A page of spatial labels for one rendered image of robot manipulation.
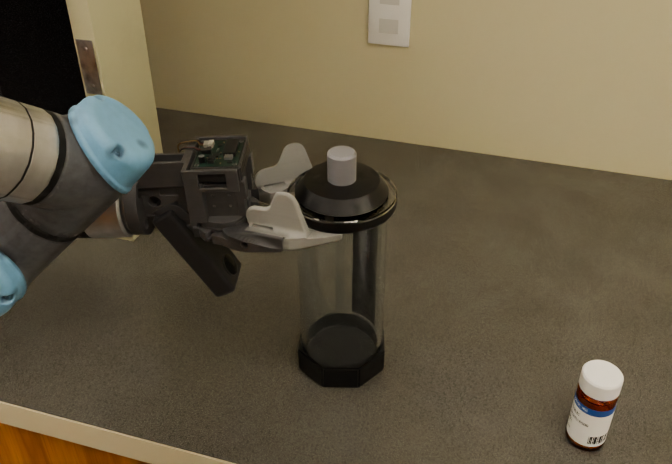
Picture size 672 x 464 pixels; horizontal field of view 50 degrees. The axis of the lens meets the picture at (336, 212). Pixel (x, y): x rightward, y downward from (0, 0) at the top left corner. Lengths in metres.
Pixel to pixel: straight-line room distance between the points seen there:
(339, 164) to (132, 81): 0.40
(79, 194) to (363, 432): 0.38
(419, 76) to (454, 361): 0.56
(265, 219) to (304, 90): 0.66
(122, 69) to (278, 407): 0.47
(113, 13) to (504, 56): 0.61
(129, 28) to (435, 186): 0.51
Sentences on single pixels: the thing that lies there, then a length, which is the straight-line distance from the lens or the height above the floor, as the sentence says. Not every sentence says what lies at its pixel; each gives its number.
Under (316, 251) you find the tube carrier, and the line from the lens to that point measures 0.70.
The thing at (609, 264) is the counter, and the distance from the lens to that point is 1.05.
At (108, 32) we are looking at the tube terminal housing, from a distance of 0.95.
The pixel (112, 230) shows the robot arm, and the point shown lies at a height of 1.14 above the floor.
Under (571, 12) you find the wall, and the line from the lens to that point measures 1.19.
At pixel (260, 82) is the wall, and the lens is 1.35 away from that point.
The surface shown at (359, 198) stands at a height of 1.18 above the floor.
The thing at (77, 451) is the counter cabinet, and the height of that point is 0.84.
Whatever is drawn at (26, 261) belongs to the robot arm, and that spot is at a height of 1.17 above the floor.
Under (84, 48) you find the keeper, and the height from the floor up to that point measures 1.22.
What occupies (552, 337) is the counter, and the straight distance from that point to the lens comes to 0.91.
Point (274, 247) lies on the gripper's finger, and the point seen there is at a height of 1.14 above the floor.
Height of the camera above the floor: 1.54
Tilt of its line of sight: 34 degrees down
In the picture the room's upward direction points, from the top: straight up
